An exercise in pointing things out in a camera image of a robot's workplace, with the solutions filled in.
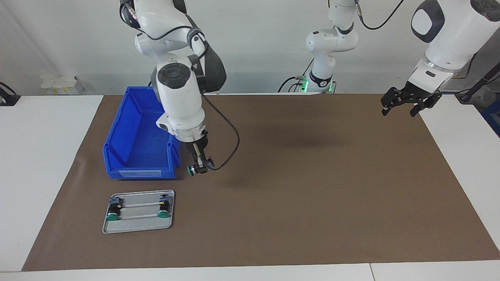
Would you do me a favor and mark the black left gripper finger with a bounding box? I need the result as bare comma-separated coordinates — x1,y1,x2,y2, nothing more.
380,87,408,117
409,95,442,117

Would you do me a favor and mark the black stand pole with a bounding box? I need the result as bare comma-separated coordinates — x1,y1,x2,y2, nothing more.
455,62,500,104

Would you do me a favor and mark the blue plastic storage bin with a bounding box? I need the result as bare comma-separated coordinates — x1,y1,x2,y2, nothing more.
102,86,182,180

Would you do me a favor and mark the blue crate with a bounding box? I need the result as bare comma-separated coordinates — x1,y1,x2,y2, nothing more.
481,100,500,137

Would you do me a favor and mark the grey metal tray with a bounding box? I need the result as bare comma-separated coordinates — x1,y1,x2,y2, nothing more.
102,190,175,235

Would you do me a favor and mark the brown table mat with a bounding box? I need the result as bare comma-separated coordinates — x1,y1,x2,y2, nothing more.
21,93,500,272

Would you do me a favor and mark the white box with yellow labels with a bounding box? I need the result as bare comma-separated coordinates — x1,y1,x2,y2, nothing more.
40,75,84,95

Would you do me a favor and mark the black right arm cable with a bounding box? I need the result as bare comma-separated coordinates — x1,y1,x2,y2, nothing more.
121,0,240,171

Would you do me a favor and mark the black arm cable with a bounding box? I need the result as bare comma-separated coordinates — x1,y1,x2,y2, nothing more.
121,0,240,171
354,0,405,30

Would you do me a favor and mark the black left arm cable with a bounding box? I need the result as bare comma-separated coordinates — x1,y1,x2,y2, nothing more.
354,0,405,30

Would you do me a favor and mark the black left base cable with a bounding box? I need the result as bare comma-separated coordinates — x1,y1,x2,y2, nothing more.
278,59,315,93

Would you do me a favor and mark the black clamp mount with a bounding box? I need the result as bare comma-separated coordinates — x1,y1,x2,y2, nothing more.
0,82,21,107

